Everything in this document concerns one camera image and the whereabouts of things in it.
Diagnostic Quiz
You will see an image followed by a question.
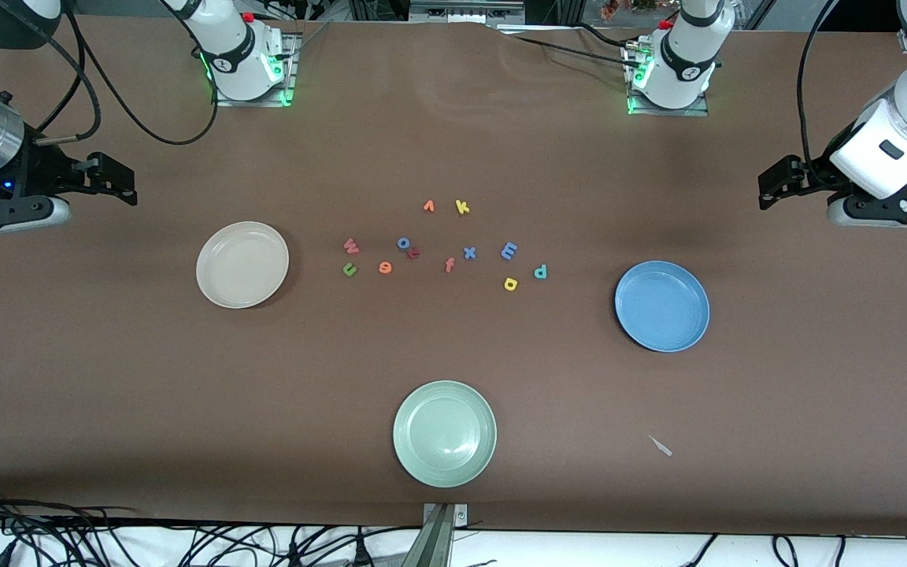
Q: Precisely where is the beige round plate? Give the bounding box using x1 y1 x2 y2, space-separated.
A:
195 220 291 309

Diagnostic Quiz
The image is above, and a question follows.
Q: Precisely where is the blue round plate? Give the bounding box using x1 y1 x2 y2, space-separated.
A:
614 261 711 353

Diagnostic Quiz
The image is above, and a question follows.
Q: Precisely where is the brown paper table cover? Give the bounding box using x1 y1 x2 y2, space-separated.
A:
0 12 907 538

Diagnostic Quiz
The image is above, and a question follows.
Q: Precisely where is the pale green round plate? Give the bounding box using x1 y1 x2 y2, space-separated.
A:
392 380 498 488

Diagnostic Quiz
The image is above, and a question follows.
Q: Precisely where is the long black arm cable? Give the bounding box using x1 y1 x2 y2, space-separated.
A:
66 12 220 147

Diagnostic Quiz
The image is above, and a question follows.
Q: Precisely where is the thin black table cable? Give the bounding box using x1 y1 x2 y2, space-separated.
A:
497 22 639 72

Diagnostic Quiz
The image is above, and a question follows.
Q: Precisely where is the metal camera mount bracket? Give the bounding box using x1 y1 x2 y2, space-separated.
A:
420 502 470 567

